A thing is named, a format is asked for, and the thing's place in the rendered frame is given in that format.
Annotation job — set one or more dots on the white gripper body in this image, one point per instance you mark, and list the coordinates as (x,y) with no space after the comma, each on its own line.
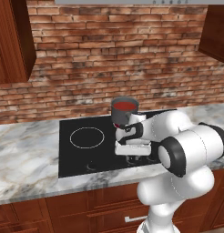
(132,148)

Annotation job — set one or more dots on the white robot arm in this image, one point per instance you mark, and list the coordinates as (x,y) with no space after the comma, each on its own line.
(180,142)

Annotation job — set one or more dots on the grey saucepan with red sauce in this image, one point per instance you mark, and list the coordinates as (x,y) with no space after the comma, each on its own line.
(124,111)

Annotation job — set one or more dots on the black hob knob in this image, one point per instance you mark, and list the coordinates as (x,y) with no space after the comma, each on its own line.
(133,160)
(92,166)

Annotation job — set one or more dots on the black glass hob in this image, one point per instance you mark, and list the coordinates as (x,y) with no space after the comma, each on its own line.
(86,145)

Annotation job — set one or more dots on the brown wooden drawer front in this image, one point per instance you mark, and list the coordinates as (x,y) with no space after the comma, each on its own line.
(117,212)

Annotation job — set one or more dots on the brown wooden base cupboard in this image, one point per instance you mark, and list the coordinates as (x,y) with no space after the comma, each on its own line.
(211,203)
(21,217)

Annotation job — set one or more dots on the grey extractor hood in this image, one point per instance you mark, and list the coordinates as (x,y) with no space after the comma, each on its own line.
(132,2)

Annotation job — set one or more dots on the dark wooden wall cupboard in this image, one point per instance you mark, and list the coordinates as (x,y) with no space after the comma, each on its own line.
(214,30)

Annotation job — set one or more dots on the brown wooden wall cupboard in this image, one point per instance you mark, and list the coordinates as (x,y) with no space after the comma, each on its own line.
(12,39)

